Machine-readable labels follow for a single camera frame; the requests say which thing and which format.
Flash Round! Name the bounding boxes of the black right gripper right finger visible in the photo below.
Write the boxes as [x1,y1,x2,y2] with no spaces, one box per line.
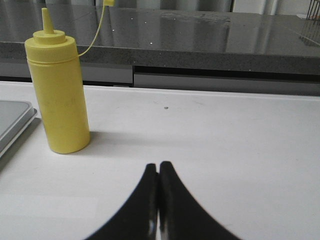
[158,161,238,240]

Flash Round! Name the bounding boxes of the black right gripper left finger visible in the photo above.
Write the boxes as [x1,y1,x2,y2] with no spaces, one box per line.
[87,163,159,240]

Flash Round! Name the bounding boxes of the yellow squeeze bottle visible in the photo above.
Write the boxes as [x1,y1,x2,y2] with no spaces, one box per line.
[24,0,116,154]

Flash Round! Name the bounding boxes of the silver digital kitchen scale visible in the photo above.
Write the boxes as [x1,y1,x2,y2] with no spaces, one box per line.
[0,99,41,171]

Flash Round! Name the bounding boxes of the metal wire rack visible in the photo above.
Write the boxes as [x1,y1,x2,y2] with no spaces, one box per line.
[298,0,320,47]

